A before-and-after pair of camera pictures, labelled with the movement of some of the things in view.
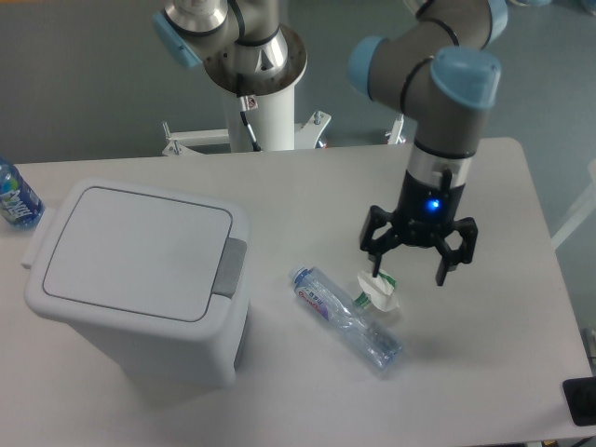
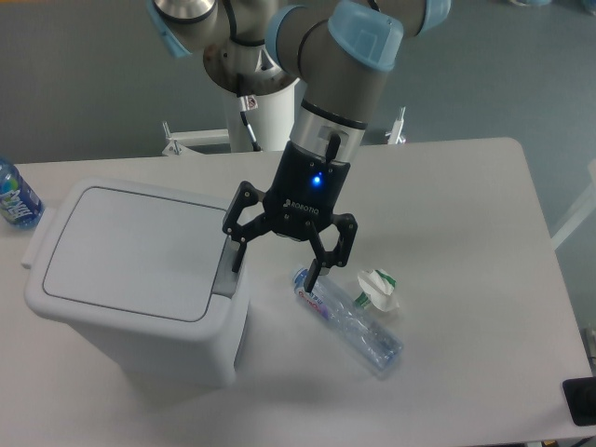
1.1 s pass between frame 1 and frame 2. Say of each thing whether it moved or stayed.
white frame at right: stayed
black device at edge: stayed
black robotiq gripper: moved
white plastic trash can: stayed
